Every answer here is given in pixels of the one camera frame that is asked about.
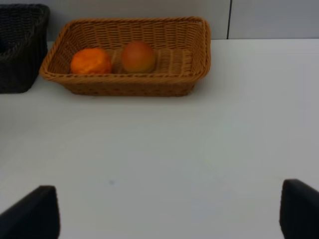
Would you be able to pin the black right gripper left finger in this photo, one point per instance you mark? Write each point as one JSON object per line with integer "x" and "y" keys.
{"x": 35, "y": 216}

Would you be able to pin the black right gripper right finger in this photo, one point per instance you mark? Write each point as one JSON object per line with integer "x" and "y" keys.
{"x": 299, "y": 210}

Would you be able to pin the orange tangerine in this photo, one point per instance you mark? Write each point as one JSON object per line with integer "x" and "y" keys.
{"x": 91, "y": 61}

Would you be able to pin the dark brown wicker basket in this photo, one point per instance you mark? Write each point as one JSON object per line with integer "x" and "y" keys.
{"x": 23, "y": 45}

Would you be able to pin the tan wicker basket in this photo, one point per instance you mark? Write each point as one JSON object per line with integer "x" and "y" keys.
{"x": 181, "y": 44}

